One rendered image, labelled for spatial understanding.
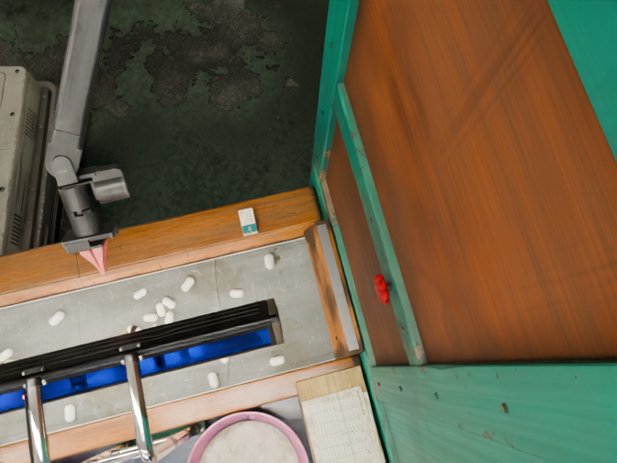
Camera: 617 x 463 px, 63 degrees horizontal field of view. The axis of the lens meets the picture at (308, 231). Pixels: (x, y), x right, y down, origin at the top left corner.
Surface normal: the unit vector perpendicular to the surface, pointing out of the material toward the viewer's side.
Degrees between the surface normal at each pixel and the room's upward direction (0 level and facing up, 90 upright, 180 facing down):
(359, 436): 0
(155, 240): 0
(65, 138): 40
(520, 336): 90
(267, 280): 0
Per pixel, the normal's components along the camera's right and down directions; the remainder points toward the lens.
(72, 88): 0.26, 0.38
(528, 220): -0.97, 0.22
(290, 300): 0.04, -0.26
